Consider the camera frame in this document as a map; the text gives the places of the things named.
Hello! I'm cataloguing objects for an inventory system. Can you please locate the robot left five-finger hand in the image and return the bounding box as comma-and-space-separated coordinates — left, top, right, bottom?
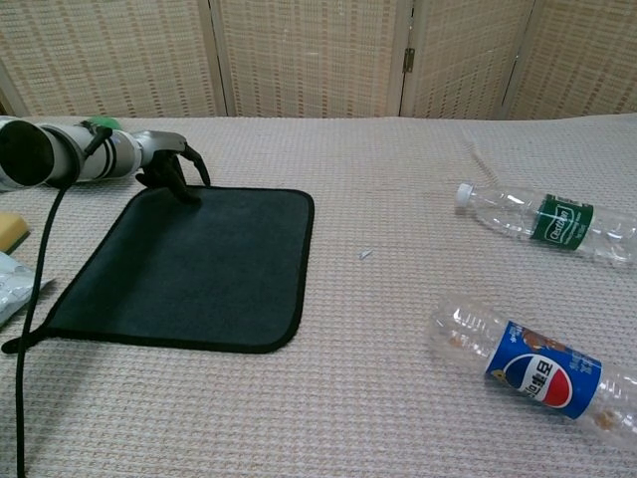
132, 129, 211, 204

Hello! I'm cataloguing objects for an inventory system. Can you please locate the yellow cloth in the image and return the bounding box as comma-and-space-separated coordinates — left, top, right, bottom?
1, 184, 316, 356

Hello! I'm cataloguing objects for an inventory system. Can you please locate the yellow sponge with hole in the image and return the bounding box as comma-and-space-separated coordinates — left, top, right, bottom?
0, 211, 31, 255

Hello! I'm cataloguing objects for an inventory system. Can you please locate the woven bamboo folding screen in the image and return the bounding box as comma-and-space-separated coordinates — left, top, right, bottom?
0, 0, 637, 120

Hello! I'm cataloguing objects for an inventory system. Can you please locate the white snack bag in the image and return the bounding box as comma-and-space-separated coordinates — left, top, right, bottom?
0, 251, 54, 330

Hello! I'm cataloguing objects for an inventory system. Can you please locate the white woven tablecloth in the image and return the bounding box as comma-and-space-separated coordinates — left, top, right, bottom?
0, 113, 637, 478

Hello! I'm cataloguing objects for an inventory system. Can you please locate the clear bottle green label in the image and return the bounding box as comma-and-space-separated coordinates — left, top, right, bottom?
455, 181, 637, 268

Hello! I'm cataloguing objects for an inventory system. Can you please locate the clear bottle blue Pepsi label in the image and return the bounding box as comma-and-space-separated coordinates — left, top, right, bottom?
428, 293, 637, 432

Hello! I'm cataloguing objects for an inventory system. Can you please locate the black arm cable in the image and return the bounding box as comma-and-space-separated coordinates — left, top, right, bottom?
14, 124, 114, 478

